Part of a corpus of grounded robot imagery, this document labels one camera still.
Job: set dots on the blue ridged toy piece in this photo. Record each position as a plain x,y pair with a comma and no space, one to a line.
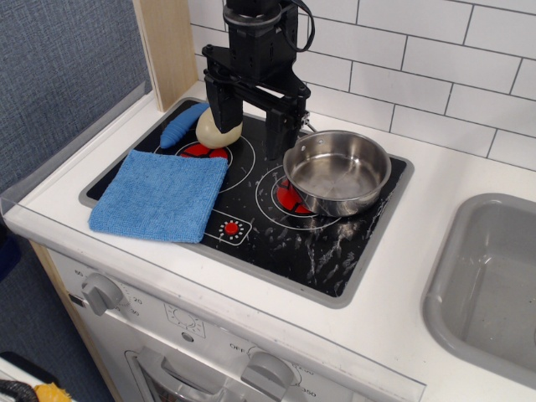
179,126

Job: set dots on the left grey oven knob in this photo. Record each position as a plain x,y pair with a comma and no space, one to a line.
101,293

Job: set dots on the white toy oven front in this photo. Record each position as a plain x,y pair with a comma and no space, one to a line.
151,350

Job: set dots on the stainless steel pan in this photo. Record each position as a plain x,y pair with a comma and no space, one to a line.
337,173

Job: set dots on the wooden upright post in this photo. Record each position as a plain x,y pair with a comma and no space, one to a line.
167,40

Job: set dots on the black toy stove top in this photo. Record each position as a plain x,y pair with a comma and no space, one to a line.
259,225

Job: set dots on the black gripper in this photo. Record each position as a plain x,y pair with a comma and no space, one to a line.
257,67

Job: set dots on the blue microfiber cloth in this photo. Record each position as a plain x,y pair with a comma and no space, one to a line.
160,197

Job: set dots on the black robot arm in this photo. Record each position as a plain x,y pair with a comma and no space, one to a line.
265,8

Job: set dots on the grey sink basin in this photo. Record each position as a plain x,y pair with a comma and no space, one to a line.
480,305

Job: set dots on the yellow black object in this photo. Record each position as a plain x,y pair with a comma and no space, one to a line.
21,392

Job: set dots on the grey oven knob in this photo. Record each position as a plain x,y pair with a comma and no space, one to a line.
267,373
101,293

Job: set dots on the right grey oven knob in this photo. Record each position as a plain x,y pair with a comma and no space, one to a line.
267,373

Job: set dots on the beige toy potato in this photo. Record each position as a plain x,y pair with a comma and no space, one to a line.
209,135

